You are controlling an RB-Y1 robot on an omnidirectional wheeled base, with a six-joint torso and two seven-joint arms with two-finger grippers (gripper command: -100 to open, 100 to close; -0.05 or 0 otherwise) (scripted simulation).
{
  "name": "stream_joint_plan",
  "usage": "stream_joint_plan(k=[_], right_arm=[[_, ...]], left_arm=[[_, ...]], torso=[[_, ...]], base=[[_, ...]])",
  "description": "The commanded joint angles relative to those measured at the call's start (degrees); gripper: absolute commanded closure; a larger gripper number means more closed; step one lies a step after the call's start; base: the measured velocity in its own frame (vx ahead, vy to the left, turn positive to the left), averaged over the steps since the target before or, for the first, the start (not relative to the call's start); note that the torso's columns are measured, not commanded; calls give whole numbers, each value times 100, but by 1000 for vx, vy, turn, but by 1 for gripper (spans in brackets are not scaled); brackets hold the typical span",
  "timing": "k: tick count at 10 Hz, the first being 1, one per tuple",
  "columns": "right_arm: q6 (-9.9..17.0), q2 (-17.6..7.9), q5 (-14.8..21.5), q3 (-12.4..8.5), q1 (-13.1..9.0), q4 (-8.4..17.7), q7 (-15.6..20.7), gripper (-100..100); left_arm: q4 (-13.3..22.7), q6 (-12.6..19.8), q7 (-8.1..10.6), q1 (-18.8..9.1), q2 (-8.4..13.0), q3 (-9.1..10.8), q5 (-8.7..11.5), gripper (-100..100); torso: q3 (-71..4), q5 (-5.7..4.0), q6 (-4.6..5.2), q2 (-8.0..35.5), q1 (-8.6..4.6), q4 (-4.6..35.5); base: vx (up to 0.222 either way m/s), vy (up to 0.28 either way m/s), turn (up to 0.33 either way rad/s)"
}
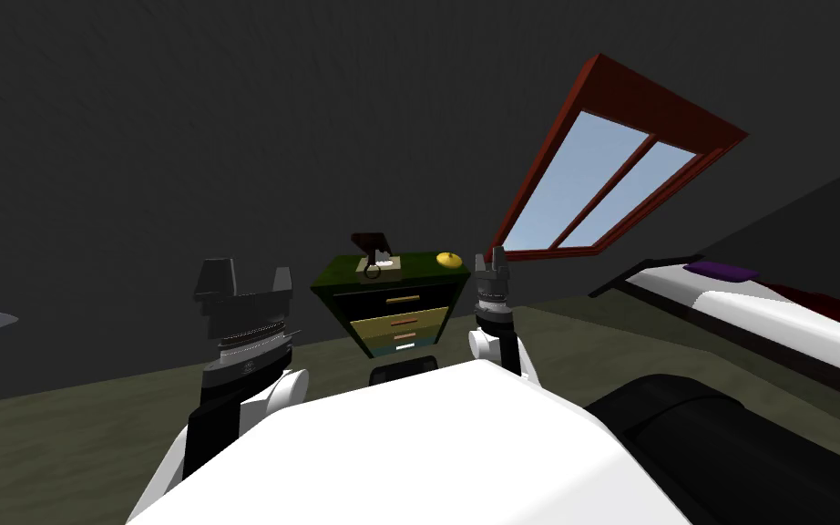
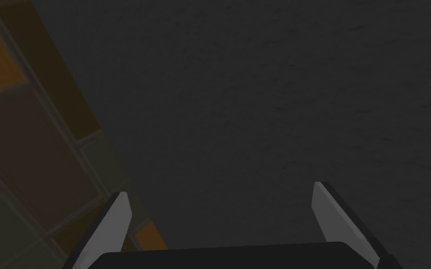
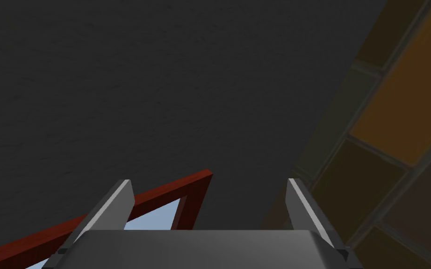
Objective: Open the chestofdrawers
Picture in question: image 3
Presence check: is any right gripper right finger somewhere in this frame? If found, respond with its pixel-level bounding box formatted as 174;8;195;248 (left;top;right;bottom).
285;177;347;250

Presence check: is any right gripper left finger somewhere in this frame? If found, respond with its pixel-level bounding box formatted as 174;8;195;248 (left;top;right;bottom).
68;179;136;248

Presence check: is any red framed window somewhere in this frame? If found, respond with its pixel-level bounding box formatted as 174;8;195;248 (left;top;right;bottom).
0;169;214;269

